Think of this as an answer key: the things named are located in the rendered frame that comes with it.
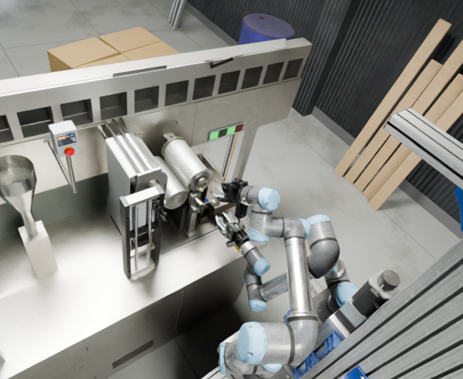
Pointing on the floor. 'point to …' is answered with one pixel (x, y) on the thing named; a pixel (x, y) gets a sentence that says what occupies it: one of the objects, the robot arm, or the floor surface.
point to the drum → (264, 28)
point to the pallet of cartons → (108, 50)
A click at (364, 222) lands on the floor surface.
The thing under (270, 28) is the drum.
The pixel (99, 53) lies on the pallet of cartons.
